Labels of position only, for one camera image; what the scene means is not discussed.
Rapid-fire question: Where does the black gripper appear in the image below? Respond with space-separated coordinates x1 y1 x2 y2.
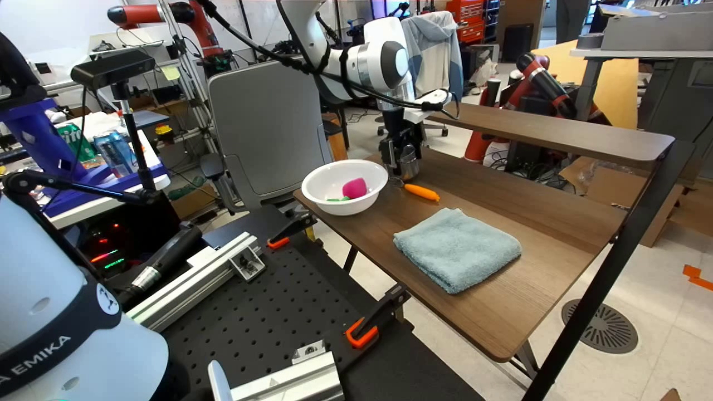
379 110 423 176

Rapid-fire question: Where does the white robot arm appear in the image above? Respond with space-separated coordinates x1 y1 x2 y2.
277 0 423 181

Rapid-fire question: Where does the red robot arm background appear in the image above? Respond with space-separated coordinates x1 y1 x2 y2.
107 0 223 58

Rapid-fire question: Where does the white Franka robot base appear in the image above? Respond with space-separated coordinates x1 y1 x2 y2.
0 199 170 401

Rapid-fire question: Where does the white plastic bowl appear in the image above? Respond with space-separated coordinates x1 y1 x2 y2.
301 158 387 216

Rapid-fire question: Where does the pink and green toy radish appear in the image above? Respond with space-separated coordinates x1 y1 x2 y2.
329 178 367 204

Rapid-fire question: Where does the light blue hanging jacket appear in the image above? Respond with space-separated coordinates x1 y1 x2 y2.
400 11 463 100

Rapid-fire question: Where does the light blue folded towel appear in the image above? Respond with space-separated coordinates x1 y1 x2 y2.
395 208 521 294

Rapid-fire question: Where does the orange black clamp rear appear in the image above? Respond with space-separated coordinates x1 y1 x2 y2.
266 214 317 252

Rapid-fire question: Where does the orange black clamp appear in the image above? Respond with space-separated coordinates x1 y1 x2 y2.
266 214 317 252
343 285 409 351

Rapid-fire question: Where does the black perforated breadboard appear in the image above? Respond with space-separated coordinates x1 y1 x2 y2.
159 237 408 401

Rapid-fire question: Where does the orange black clamp front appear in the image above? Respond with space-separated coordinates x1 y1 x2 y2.
343 285 409 351

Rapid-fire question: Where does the black diagonal stand pole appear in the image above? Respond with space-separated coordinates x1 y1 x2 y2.
521 140 698 401

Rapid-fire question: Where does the round floor drain grate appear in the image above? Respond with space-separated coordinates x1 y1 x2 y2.
580 304 639 355

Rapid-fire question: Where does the aluminium extrusion rail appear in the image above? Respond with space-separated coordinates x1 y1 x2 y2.
127 233 266 333

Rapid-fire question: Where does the black camera on stand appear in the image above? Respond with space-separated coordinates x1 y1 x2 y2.
72 50 154 90

